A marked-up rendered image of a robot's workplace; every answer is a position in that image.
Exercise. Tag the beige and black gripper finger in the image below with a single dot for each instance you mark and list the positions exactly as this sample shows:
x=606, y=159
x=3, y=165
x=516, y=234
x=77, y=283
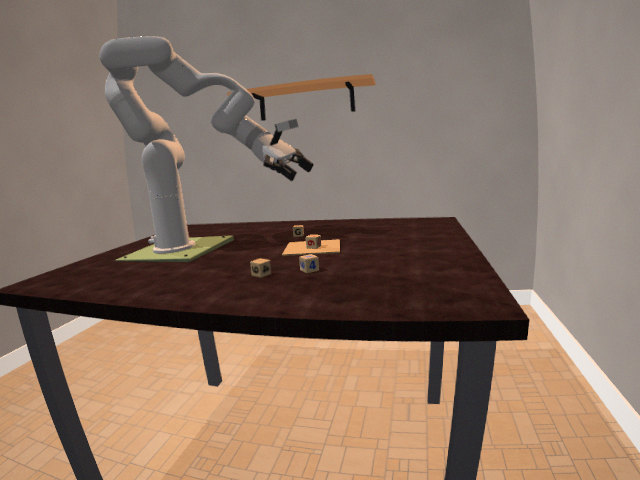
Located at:
x=286, y=170
x=302, y=161

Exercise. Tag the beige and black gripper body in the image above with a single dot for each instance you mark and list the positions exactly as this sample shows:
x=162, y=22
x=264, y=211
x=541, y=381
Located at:
x=281, y=150

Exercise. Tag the orange flat mat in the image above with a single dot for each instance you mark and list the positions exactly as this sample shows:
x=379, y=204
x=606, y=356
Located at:
x=299, y=248

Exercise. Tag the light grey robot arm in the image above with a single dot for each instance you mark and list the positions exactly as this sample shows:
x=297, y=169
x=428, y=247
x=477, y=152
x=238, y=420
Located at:
x=162, y=158

